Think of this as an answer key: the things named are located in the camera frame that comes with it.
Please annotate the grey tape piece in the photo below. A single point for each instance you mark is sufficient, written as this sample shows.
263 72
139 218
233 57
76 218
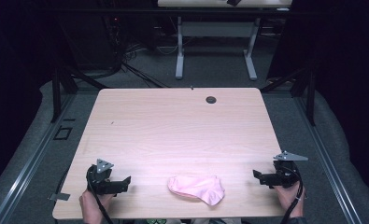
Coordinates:
59 196

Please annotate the aluminium floor rail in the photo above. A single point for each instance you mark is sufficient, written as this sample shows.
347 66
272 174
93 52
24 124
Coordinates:
29 168
325 161

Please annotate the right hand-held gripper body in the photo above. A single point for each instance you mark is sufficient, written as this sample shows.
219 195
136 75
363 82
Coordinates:
286 174

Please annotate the black table grommet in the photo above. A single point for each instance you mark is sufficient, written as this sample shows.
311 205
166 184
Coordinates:
210 100

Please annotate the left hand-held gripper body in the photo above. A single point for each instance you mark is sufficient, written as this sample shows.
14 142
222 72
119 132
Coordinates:
98 177

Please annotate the person's right hand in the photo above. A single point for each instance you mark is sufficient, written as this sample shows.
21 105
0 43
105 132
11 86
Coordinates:
288 199

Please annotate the pink sock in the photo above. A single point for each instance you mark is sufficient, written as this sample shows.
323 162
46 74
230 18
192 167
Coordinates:
197 188

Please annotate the person's left hand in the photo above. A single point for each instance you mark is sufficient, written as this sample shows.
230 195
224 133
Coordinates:
93 207

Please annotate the person's green patterned shoe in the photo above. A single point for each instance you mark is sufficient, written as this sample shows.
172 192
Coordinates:
156 221

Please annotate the dark object on desk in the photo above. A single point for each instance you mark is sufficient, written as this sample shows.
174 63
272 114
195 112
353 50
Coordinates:
234 2

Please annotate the black metal frame post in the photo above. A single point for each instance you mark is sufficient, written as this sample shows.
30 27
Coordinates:
56 93
311 96

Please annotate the white-legged desk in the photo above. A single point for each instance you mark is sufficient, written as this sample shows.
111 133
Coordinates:
216 29

